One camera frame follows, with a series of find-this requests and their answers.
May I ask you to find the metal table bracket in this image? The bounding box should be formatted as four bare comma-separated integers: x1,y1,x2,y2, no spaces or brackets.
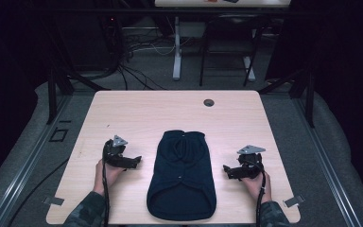
42,196,65,207
282,194,305,209

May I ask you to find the black floor cable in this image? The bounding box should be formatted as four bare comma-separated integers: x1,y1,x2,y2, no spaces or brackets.
8,156,71,227

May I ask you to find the black horizontal frame bar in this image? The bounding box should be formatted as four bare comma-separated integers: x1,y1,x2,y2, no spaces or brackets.
27,8,297,17

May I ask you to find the black frame post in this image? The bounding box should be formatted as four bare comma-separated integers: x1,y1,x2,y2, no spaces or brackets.
45,66,59,125
304,70,316,129

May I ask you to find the person's left hand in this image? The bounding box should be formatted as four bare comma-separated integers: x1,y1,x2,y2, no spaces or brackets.
93,159,127,197

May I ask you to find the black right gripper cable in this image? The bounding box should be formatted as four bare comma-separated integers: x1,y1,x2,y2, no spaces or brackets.
254,160,268,227

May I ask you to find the dark navy pet garment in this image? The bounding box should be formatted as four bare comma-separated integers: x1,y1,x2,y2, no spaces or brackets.
146,129,218,222

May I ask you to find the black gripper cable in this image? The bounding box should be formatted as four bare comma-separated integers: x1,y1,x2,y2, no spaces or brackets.
101,148,111,227
254,160,268,227

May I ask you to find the white desk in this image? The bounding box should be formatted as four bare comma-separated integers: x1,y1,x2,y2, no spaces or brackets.
153,0,293,82

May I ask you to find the black chair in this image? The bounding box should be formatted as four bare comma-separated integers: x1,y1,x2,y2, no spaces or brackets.
199,13,265,88

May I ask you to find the dark computer cabinet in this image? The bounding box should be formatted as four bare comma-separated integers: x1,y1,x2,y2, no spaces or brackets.
97,14,126,69

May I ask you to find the tangle of floor cables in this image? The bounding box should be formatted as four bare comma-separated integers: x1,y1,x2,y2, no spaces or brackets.
114,29,178,92

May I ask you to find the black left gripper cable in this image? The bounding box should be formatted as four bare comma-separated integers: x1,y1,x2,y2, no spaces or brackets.
101,148,111,227

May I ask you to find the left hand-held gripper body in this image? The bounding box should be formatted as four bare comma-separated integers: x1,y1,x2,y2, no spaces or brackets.
102,134,132,169

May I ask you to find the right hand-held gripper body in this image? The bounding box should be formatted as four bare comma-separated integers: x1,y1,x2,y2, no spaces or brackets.
233,144,267,182

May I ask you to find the aluminium floor rail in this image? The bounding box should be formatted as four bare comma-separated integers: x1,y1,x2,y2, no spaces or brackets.
0,94,74,227
292,94,363,227

